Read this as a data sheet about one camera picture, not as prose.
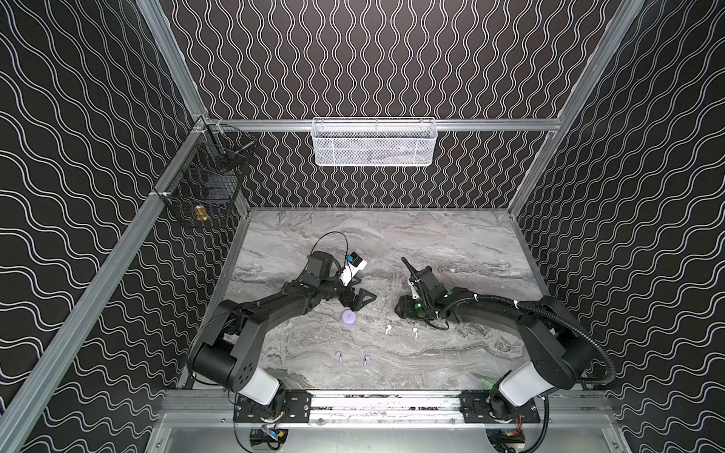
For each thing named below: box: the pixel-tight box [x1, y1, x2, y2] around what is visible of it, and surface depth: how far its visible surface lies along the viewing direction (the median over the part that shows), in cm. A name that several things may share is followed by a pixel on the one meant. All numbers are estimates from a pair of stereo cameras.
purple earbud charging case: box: [340, 308, 358, 326], surface depth 91 cm
